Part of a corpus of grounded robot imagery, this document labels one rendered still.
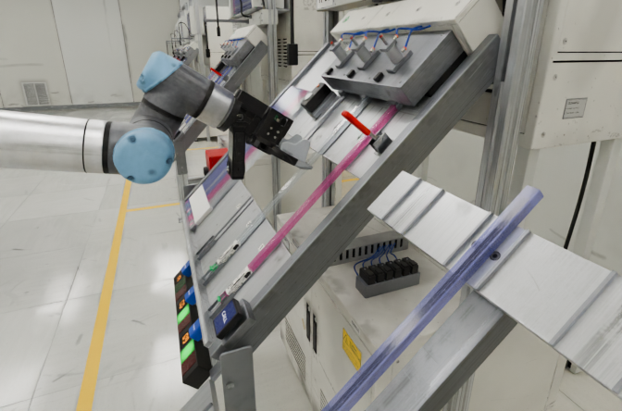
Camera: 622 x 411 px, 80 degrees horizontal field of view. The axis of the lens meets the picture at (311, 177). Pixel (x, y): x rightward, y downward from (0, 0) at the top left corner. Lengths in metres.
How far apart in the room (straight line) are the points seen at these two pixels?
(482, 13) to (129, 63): 8.86
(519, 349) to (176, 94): 1.01
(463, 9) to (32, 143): 0.65
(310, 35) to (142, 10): 7.45
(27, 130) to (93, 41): 8.81
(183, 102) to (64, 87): 8.86
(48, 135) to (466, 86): 0.62
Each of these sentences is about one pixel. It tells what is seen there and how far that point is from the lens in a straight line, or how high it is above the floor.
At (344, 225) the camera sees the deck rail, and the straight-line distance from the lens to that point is 0.63.
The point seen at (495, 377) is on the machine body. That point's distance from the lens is 1.17.
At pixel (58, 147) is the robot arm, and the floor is 1.07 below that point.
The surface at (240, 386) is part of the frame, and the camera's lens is 0.68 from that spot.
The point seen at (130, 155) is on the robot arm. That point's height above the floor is 1.06.
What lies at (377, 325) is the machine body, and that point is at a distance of 0.88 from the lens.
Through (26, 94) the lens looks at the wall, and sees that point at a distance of 9.68.
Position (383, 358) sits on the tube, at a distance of 0.37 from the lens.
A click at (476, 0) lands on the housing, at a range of 0.72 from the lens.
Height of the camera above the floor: 1.19
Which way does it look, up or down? 19 degrees down
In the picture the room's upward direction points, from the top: straight up
